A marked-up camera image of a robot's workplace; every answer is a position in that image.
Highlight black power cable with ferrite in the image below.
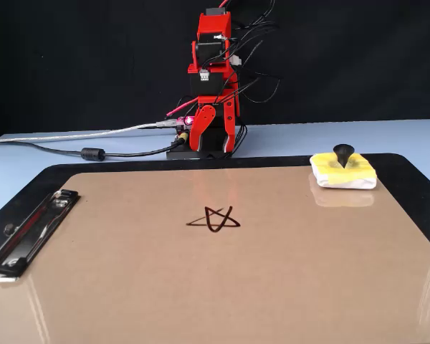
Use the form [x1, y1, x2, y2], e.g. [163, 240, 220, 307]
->
[0, 138, 190, 162]

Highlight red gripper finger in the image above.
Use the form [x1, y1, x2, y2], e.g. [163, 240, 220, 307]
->
[188, 104, 218, 150]
[220, 100, 242, 153]

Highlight controller board with LED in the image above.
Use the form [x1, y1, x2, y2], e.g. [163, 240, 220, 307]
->
[174, 115, 196, 134]

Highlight brown clipboard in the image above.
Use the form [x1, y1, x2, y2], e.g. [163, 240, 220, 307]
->
[0, 163, 430, 344]

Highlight black servo wires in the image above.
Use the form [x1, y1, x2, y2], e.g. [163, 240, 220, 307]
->
[214, 0, 285, 159]

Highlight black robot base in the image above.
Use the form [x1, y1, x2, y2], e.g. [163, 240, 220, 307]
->
[166, 125, 238, 161]

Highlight metal clipboard clip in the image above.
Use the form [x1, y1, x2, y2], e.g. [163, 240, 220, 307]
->
[0, 188, 80, 284]

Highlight red wire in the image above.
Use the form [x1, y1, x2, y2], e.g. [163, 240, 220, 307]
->
[166, 95, 201, 119]

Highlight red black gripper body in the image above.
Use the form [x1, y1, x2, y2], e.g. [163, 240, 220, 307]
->
[196, 92, 242, 117]

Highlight silver USB cable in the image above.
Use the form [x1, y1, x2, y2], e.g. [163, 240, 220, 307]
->
[0, 120, 178, 145]

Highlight yellow sponge with black knob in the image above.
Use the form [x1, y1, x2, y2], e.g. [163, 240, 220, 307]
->
[309, 143, 378, 190]

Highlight black marker star drawing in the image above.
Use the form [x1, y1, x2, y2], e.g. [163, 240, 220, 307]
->
[185, 205, 242, 234]

